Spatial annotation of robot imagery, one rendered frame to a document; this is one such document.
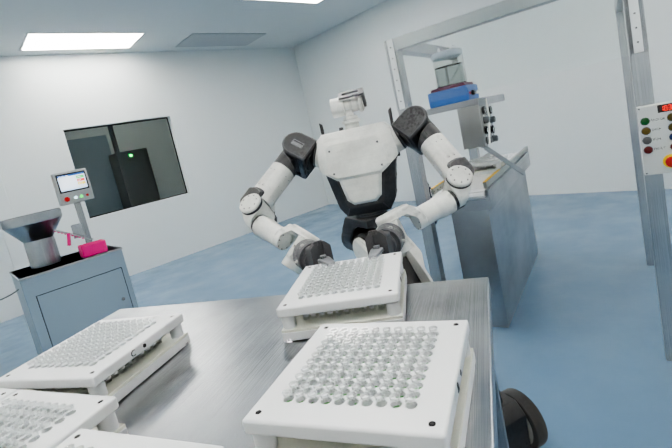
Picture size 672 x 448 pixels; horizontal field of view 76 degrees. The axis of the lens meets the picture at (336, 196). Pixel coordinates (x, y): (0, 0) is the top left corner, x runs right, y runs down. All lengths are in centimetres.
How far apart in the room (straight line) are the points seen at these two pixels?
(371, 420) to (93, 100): 610
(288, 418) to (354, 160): 102
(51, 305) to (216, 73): 464
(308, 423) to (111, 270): 304
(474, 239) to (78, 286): 259
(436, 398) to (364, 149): 102
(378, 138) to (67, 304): 259
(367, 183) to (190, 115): 551
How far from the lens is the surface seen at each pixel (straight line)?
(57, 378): 95
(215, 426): 74
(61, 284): 345
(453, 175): 133
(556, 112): 548
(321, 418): 55
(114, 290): 352
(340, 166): 145
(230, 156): 698
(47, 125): 626
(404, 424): 51
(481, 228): 242
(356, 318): 87
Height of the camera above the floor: 121
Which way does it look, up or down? 8 degrees down
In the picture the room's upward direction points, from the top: 12 degrees counter-clockwise
